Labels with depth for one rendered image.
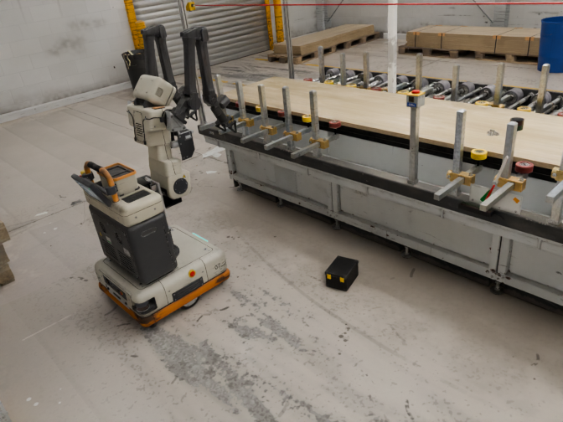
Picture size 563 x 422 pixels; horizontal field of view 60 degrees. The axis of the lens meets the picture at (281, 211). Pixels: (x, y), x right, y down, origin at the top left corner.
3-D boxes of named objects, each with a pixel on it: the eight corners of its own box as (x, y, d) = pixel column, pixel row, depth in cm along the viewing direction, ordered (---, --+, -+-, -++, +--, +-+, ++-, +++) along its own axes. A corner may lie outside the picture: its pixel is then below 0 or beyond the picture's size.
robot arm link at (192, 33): (177, 25, 261) (187, 26, 254) (198, 25, 270) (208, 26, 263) (179, 108, 277) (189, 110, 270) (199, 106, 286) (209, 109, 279)
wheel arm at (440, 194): (439, 202, 236) (439, 194, 234) (432, 200, 238) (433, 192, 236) (482, 172, 261) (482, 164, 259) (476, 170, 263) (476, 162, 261)
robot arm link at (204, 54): (188, 28, 266) (200, 28, 259) (197, 26, 270) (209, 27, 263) (201, 105, 287) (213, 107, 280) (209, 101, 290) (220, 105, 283)
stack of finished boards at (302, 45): (374, 33, 1069) (374, 24, 1061) (301, 55, 925) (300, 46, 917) (347, 31, 1119) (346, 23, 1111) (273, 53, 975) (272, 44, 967)
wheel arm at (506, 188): (486, 213, 215) (487, 205, 213) (478, 211, 217) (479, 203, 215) (527, 178, 240) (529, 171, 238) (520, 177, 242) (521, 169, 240)
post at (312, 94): (317, 162, 325) (312, 90, 302) (313, 161, 327) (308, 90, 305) (321, 160, 327) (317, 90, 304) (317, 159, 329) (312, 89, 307)
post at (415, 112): (414, 185, 273) (416, 107, 252) (406, 182, 277) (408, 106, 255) (418, 182, 276) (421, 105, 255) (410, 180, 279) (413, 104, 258)
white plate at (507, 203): (519, 215, 234) (522, 197, 229) (468, 201, 251) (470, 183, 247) (519, 214, 234) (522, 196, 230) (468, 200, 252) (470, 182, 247)
